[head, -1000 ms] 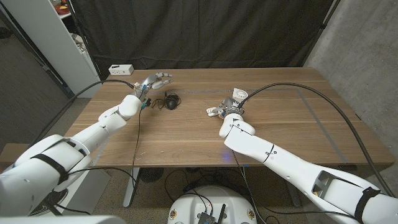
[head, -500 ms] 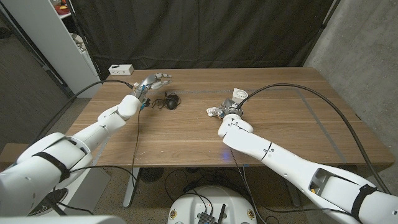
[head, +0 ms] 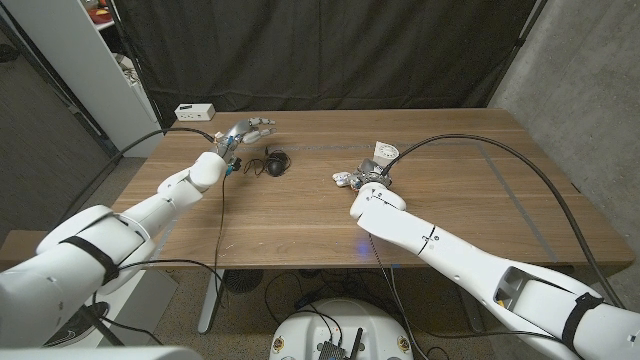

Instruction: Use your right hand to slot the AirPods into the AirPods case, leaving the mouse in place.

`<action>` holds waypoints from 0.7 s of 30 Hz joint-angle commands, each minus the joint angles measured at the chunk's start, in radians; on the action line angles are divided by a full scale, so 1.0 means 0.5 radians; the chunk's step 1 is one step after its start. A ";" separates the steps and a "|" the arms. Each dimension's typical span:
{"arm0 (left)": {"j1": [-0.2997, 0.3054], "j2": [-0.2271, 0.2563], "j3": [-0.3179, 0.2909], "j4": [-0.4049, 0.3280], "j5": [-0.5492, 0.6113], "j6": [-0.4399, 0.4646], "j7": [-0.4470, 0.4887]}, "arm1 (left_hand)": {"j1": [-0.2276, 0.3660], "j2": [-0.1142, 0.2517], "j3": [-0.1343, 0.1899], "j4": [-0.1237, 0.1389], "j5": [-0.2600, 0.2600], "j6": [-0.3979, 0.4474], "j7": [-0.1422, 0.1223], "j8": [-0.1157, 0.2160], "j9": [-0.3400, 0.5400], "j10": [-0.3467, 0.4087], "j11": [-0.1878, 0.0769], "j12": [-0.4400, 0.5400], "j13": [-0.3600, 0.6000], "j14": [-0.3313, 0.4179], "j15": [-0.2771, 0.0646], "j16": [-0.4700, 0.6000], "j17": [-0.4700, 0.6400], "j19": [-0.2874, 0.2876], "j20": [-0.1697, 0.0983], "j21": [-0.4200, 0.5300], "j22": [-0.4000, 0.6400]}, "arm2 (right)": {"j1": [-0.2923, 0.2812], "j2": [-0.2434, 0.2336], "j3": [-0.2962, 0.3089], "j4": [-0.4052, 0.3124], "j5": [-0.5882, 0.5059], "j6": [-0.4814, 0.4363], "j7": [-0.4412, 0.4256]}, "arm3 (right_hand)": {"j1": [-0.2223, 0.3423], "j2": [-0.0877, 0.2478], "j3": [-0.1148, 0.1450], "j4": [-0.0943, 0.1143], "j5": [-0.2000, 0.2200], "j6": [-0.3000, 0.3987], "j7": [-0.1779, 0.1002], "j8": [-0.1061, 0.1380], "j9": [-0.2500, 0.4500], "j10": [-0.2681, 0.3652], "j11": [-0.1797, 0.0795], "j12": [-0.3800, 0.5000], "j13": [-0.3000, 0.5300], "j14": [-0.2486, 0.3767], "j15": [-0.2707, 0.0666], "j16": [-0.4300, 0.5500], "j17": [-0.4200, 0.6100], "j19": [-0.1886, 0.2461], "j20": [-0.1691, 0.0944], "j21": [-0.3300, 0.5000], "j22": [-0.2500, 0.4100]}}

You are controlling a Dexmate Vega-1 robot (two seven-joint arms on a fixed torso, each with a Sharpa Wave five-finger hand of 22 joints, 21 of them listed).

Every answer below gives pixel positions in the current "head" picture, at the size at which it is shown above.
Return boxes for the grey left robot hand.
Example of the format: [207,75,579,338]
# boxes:
[213,116,278,162]

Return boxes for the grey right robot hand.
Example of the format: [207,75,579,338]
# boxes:
[348,158,394,192]

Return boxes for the black computer mouse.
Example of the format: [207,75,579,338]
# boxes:
[264,151,292,178]

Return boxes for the white kitchen timer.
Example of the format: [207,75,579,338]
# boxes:
[372,141,401,167]

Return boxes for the black backdrop curtain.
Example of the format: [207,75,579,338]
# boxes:
[113,0,539,134]

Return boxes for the black backdrop stand pole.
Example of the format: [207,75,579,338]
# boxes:
[485,0,549,109]
[103,0,167,134]

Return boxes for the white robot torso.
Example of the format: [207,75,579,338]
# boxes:
[269,297,415,360]

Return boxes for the black floor fan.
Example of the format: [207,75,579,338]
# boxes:
[224,269,265,295]

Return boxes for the white cabinet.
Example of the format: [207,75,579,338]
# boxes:
[2,0,166,159]

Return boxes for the black torso antenna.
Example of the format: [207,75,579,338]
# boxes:
[348,327,365,360]

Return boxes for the white table leg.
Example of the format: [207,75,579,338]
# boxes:
[197,269,227,335]

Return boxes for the grey table leg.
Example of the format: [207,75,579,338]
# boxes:
[451,279,486,335]

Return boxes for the red bowl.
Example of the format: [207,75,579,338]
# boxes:
[87,6,114,26]

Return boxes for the brown cardboard box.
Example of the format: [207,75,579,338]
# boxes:
[0,229,51,271]

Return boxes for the black round floor object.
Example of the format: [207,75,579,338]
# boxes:
[42,301,110,349]

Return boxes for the white robot head housing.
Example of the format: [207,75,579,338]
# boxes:
[0,345,204,360]

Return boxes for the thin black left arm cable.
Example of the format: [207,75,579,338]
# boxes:
[91,172,230,307]

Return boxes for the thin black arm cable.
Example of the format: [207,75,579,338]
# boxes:
[367,233,556,360]
[91,172,230,307]

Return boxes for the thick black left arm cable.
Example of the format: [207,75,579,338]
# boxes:
[53,126,217,227]

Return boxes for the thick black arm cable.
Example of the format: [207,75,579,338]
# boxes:
[380,132,625,310]
[53,126,217,227]

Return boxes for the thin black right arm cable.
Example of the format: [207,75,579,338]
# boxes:
[367,233,556,360]

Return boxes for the black floor cable tangle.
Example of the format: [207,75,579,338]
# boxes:
[263,269,401,327]

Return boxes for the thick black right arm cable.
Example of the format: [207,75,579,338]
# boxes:
[380,132,625,310]

